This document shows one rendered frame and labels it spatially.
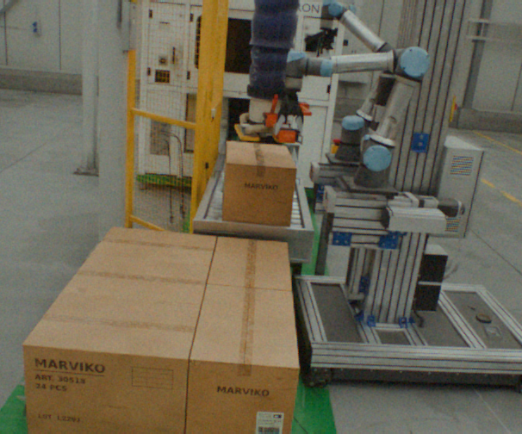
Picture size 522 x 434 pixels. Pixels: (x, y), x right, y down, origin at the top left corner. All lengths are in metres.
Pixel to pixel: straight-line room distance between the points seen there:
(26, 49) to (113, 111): 8.77
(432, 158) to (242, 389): 1.45
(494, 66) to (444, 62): 10.35
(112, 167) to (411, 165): 2.07
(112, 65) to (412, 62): 2.10
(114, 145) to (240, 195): 1.11
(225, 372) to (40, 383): 0.68
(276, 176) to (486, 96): 10.30
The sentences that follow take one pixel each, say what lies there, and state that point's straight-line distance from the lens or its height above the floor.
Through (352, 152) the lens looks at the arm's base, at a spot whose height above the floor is 1.09.
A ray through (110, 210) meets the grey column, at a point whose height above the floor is 0.36.
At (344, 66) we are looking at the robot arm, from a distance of 2.44.
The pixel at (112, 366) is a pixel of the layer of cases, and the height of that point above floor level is 0.48.
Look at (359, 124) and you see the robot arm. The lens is 2.96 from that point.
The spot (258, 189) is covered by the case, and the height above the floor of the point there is 0.81.
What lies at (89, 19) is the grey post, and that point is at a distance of 5.98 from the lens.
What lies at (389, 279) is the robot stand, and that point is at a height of 0.49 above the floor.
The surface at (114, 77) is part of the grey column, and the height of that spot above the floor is 1.29.
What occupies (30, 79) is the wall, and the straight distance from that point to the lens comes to 12.35.
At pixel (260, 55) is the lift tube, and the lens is 2.84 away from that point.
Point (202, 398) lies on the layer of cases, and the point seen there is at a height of 0.38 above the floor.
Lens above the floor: 1.69
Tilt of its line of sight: 18 degrees down
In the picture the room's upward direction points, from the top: 6 degrees clockwise
